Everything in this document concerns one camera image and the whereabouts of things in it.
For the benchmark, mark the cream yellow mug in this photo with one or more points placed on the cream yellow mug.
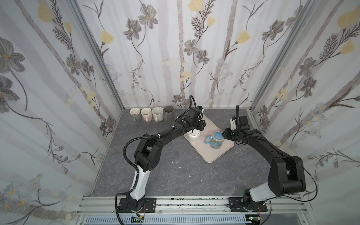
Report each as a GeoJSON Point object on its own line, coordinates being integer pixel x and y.
{"type": "Point", "coordinates": [158, 114]}

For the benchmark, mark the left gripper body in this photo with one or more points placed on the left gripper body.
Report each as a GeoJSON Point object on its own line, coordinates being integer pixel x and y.
{"type": "Point", "coordinates": [198, 125]}

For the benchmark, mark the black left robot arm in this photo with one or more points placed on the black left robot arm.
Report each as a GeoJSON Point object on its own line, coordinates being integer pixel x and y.
{"type": "Point", "coordinates": [148, 152]}

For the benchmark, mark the aluminium mounting rail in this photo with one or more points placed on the aluminium mounting rail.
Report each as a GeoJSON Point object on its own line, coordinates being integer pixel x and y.
{"type": "Point", "coordinates": [182, 205]}

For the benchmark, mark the white smooth mug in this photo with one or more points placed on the white smooth mug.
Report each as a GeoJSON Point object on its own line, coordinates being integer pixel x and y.
{"type": "Point", "coordinates": [135, 114]}

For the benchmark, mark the white ribbed-bottom mug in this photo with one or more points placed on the white ribbed-bottom mug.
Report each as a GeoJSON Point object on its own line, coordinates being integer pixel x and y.
{"type": "Point", "coordinates": [193, 135]}

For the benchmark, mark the pink mug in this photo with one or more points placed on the pink mug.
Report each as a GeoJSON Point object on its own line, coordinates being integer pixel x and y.
{"type": "Point", "coordinates": [146, 114]}

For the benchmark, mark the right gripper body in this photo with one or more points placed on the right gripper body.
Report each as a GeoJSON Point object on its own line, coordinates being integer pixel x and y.
{"type": "Point", "coordinates": [230, 133]}

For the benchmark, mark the large grey mug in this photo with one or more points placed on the large grey mug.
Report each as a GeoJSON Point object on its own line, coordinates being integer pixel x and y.
{"type": "Point", "coordinates": [169, 114]}

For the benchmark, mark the white vented cable duct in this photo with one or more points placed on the white vented cable duct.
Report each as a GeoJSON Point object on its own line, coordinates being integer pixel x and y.
{"type": "Point", "coordinates": [186, 220]}

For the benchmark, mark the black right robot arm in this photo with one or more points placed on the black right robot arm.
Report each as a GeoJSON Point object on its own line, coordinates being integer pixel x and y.
{"type": "Point", "coordinates": [286, 175]}

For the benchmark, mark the blue butterfly mug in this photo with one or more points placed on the blue butterfly mug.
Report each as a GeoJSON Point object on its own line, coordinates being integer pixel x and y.
{"type": "Point", "coordinates": [215, 141]}

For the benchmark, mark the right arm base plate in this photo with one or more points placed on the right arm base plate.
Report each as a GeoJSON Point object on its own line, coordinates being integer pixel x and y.
{"type": "Point", "coordinates": [238, 204]}

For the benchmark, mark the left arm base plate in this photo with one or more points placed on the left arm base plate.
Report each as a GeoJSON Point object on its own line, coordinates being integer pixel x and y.
{"type": "Point", "coordinates": [140, 204]}

